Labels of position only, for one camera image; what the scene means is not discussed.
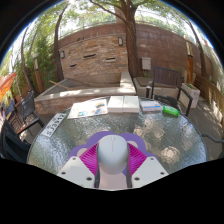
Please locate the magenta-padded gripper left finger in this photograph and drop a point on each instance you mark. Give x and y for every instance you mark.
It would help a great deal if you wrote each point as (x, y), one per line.
(80, 170)

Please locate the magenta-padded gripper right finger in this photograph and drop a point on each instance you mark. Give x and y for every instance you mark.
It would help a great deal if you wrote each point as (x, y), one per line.
(146, 170)

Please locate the white computer mouse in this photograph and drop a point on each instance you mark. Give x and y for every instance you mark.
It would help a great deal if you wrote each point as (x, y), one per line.
(112, 156)

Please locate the purple flower-shaped mouse pad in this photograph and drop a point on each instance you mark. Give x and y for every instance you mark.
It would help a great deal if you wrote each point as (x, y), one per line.
(86, 146)

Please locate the white number plate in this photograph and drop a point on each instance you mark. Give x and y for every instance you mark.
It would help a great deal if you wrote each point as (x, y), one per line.
(53, 125)

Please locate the colourful printed magazine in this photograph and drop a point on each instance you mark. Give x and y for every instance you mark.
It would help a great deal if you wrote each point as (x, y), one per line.
(88, 108)

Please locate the green plastic package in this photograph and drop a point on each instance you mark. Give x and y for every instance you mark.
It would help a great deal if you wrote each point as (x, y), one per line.
(170, 110)

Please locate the white box with blue print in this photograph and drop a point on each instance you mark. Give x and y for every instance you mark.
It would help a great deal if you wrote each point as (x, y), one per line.
(150, 106)

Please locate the white open book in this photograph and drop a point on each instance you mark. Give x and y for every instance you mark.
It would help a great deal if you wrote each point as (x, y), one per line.
(123, 104)

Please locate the black metal patio chair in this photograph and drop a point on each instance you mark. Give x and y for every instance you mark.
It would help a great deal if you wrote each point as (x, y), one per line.
(28, 111)

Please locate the dark wooden chair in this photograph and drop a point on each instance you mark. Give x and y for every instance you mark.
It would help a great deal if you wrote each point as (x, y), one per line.
(168, 85)

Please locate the white planter box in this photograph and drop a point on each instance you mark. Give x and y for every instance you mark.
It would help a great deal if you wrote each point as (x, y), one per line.
(190, 94)

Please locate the orange umbrella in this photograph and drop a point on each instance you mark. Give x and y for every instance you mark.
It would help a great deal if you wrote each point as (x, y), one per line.
(6, 85)

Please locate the large tree trunk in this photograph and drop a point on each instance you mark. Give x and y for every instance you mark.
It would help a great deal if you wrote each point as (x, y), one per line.
(130, 40)

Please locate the grey electrical wall box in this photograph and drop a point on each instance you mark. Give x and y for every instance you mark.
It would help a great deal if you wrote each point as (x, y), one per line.
(146, 63)

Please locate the black wall lamp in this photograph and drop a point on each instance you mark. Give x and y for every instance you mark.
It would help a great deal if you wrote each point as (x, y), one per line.
(62, 54)
(120, 41)

